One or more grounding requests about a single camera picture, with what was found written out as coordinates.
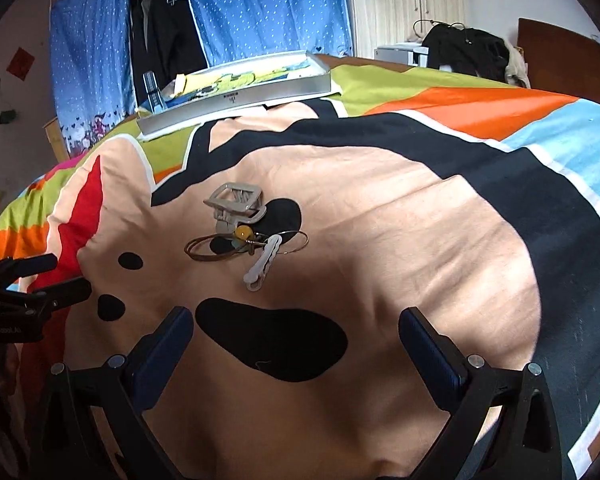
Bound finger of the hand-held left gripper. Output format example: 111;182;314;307
0;254;59;288
12;276;93;317

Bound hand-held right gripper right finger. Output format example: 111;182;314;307
398;306;563;480

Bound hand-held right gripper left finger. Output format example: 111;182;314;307
27;306;195;480

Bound white plastic hair clip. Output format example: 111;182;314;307
244;235;284;293

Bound brown cord necklace yellow bead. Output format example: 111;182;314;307
184;226;261;263

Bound grey hair claw clip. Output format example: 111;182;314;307
203;183;267;234

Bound thin silver hoop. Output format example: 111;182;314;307
265;230;309;252

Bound grey tray with cartoon lining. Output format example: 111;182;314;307
136;50;333;136

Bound colourful printed blanket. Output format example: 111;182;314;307
0;55;600;480

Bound light wooden cabinet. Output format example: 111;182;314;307
42;117;68;166

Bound blue dotted curtain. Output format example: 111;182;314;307
180;0;355;68
50;0;133;158

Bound dark hanging clothes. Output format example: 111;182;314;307
129;0;206;111

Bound white plastic box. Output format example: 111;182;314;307
374;42;430;67

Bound pile of black clothes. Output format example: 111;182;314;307
422;22;531;88

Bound brown wooden headboard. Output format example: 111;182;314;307
517;17;600;96

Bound white wardrobe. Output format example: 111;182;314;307
347;0;468;61

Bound red paper wall decoration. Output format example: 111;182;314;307
6;47;35;81

